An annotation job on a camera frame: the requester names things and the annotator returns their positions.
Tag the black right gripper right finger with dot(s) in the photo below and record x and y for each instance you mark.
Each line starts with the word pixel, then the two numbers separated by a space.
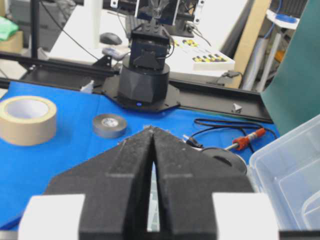
pixel 186 180

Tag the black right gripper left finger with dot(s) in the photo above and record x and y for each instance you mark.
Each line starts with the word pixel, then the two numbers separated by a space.
pixel 116 185

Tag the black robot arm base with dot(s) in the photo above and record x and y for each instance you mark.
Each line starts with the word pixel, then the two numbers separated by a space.
pixel 143 81

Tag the clear plastic toolbox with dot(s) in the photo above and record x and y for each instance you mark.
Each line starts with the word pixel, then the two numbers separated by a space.
pixel 288 171

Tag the black round disc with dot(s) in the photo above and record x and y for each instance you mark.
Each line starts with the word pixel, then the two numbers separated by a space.
pixel 227 157

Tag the grey electrical tape roll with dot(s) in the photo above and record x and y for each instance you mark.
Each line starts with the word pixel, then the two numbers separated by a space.
pixel 109 126

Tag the blue table mat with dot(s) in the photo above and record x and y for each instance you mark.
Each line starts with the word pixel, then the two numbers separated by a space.
pixel 25 171

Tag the beige masking tape roll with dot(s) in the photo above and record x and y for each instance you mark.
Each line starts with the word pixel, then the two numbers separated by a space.
pixel 27 120

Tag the white box with yellow stickers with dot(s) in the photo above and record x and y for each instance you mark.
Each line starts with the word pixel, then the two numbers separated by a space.
pixel 212 62

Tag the dark green board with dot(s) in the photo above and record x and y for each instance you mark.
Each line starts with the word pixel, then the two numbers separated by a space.
pixel 293 96

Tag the black computer mouse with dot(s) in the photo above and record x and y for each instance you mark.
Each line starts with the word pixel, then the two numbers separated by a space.
pixel 109 38

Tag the green cloth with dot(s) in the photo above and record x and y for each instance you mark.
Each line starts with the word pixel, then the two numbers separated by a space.
pixel 7 28

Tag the black aluminium rail frame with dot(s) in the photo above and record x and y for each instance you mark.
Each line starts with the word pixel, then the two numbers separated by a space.
pixel 192 96

